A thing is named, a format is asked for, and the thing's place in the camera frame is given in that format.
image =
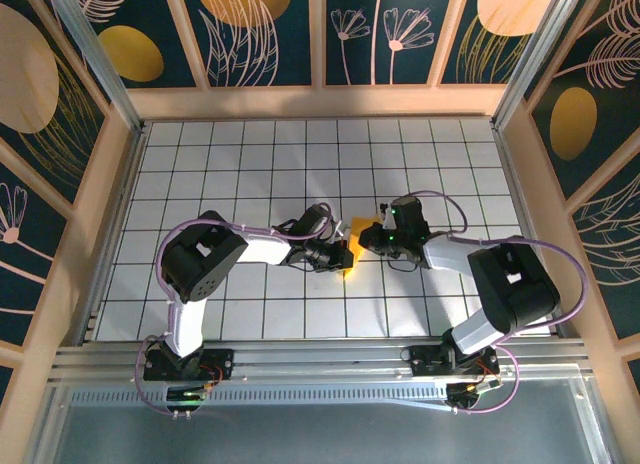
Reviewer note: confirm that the yellow paper sheet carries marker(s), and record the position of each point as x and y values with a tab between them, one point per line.
356	241

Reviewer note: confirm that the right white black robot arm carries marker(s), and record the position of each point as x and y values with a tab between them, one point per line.
445	251

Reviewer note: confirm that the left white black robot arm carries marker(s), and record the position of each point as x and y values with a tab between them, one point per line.
265	249

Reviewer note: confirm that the grey metal sheet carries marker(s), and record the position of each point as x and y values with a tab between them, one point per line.
320	434

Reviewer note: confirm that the white grid mat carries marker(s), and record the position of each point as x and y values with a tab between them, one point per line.
300	304

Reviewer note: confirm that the aluminium mounting rail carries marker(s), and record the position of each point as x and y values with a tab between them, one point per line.
320	361

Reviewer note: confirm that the aluminium side rail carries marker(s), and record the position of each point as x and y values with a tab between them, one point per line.
516	184
112	234

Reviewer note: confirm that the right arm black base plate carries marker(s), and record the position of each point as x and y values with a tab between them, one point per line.
425	364

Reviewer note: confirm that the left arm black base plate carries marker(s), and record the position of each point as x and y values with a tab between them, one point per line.
220	364

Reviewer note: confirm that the aluminium corner post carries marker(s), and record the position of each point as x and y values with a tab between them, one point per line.
540	54
101	64

